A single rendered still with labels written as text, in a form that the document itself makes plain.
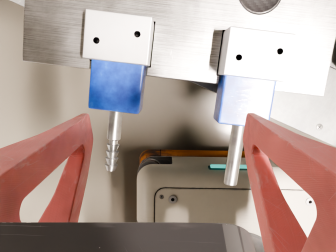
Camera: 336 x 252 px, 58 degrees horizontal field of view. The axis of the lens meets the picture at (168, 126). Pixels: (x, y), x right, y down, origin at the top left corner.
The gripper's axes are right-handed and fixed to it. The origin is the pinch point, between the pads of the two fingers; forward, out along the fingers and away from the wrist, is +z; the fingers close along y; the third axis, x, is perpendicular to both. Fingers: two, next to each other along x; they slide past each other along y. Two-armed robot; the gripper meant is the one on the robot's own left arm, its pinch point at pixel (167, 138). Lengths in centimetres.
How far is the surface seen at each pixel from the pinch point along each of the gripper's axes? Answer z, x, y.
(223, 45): 13.8, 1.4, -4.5
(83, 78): 90, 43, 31
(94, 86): 12.1, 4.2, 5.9
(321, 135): 15.8, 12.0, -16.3
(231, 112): 11.1, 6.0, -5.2
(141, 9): 16.1, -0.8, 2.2
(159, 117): 84, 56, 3
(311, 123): 16.4, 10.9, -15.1
